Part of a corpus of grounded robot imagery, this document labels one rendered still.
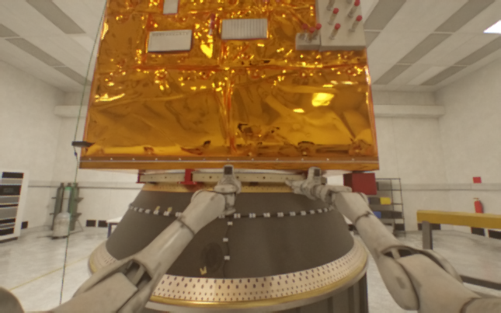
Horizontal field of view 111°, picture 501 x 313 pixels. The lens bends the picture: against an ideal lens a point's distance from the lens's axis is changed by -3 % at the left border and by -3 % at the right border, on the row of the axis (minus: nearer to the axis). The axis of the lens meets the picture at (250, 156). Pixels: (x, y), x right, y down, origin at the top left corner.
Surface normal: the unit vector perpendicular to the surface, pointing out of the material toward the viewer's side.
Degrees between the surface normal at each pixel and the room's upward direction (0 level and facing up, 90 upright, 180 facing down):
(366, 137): 91
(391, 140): 90
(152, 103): 86
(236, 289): 43
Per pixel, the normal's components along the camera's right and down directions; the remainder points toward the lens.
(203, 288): -0.02, -0.83
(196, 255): -0.10, -0.60
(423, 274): -0.32, -0.94
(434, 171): -0.02, -0.15
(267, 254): 0.21, -0.59
